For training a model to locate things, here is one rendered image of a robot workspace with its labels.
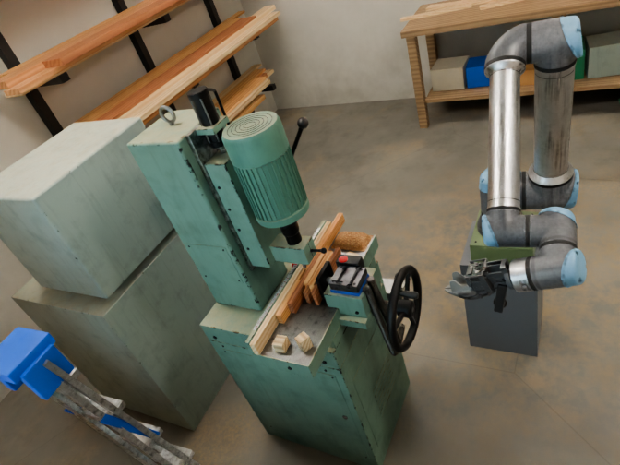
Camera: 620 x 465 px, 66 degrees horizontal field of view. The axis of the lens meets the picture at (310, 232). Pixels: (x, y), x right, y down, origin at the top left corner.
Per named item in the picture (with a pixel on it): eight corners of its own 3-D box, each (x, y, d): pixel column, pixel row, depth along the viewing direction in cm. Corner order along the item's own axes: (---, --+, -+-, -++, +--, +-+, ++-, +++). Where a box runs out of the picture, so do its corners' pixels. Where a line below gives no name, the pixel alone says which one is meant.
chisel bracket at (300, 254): (310, 268, 159) (303, 249, 154) (276, 264, 166) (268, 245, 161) (319, 254, 164) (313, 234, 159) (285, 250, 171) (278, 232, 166)
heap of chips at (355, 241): (364, 251, 171) (363, 244, 169) (330, 248, 178) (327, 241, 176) (373, 235, 177) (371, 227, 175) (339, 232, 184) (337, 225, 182)
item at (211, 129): (221, 149, 139) (197, 96, 129) (201, 150, 143) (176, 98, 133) (235, 136, 144) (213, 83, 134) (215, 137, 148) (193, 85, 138)
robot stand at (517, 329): (480, 301, 253) (472, 220, 221) (542, 308, 239) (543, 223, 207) (470, 345, 234) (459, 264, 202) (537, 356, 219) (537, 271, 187)
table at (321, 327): (342, 387, 137) (337, 375, 134) (256, 365, 152) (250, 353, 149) (403, 247, 176) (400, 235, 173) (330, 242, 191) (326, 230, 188)
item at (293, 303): (295, 314, 157) (292, 304, 154) (291, 313, 158) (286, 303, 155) (325, 263, 173) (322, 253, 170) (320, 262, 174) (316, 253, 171)
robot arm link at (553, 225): (529, 204, 130) (529, 242, 124) (578, 203, 125) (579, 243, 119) (529, 223, 137) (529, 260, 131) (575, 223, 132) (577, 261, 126)
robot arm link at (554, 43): (526, 190, 194) (525, 12, 142) (575, 188, 187) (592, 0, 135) (526, 218, 185) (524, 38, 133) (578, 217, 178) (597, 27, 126)
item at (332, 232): (284, 324, 155) (280, 315, 152) (279, 323, 156) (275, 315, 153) (345, 220, 189) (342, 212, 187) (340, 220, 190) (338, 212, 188)
